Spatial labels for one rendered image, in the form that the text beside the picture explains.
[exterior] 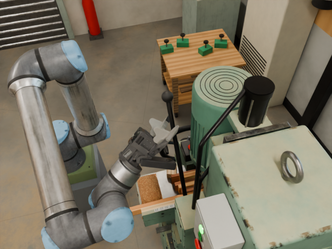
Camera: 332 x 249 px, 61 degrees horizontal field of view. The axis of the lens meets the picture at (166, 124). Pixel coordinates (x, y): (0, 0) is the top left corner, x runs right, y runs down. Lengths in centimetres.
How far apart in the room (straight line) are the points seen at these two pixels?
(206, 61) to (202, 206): 199
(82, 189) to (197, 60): 142
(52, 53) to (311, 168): 83
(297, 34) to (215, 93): 177
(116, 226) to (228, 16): 274
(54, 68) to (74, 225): 51
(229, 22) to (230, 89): 256
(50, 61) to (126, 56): 253
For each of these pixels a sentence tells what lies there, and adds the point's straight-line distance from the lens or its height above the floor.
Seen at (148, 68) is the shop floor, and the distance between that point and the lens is 326.
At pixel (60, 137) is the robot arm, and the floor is 92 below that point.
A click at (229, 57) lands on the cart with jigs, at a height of 53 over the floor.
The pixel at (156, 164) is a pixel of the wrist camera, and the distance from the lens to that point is 89.
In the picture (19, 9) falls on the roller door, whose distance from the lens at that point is 393.
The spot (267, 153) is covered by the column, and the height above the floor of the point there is 152.
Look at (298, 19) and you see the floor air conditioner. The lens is 236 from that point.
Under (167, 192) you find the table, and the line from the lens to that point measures 123.
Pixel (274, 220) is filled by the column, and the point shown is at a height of 152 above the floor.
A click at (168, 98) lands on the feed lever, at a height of 144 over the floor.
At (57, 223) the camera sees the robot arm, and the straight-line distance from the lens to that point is 83.
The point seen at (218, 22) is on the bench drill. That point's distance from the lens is 321.
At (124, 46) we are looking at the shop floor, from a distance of 368.
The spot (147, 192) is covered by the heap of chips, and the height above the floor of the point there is 93.
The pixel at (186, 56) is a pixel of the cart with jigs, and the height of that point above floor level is 53.
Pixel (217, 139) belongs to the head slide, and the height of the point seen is 142.
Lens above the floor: 200
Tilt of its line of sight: 49 degrees down
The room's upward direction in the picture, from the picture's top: 4 degrees counter-clockwise
